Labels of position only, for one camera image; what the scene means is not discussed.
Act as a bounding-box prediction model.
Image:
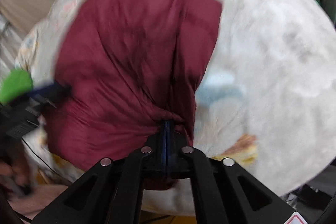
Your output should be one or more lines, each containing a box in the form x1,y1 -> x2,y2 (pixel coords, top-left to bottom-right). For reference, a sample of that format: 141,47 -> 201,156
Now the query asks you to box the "floral fleece blanket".
14,0 -> 336,217

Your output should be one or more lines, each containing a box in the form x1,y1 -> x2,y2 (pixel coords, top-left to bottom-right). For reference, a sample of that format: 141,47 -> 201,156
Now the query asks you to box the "silver satin curtain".
0,15 -> 24,81

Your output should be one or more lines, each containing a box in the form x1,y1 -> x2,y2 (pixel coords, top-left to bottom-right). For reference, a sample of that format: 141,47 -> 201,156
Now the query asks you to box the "maroon quilted puffer jacket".
45,0 -> 222,170

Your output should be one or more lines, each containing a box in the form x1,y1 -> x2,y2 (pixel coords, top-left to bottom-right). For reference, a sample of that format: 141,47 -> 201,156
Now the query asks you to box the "green fabric pouch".
0,69 -> 33,105

